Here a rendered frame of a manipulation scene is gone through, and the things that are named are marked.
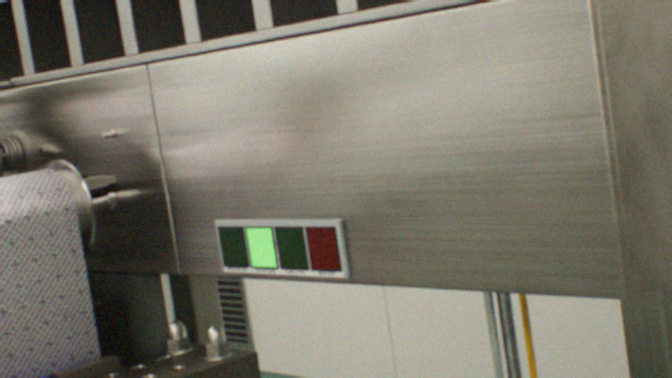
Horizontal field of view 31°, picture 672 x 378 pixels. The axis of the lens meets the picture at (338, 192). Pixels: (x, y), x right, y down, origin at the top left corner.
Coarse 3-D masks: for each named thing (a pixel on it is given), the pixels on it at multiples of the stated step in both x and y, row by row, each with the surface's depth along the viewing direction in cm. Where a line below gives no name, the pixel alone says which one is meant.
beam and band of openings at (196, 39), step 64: (0, 0) 194; (64, 0) 180; (128, 0) 168; (192, 0) 157; (256, 0) 147; (320, 0) 149; (384, 0) 137; (448, 0) 124; (0, 64) 204; (64, 64) 195; (128, 64) 170
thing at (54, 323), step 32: (64, 256) 168; (0, 288) 161; (32, 288) 164; (64, 288) 167; (0, 320) 161; (32, 320) 164; (64, 320) 167; (0, 352) 161; (32, 352) 164; (64, 352) 167; (96, 352) 171
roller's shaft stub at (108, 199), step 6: (108, 186) 179; (102, 192) 178; (108, 192) 178; (96, 198) 177; (102, 198) 177; (108, 198) 178; (114, 198) 178; (96, 204) 176; (102, 204) 177; (108, 204) 178; (114, 204) 178; (96, 210) 177; (102, 210) 177; (108, 210) 178; (114, 210) 178
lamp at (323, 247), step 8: (312, 232) 145; (320, 232) 144; (328, 232) 143; (312, 240) 145; (320, 240) 144; (328, 240) 143; (312, 248) 145; (320, 248) 144; (328, 248) 143; (336, 248) 142; (312, 256) 146; (320, 256) 145; (328, 256) 143; (336, 256) 142; (312, 264) 146; (320, 264) 145; (328, 264) 144; (336, 264) 143
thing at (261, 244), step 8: (248, 232) 154; (256, 232) 153; (264, 232) 152; (256, 240) 153; (264, 240) 152; (272, 240) 151; (256, 248) 154; (264, 248) 152; (272, 248) 151; (256, 256) 154; (264, 256) 153; (272, 256) 152; (256, 264) 154; (264, 264) 153; (272, 264) 152
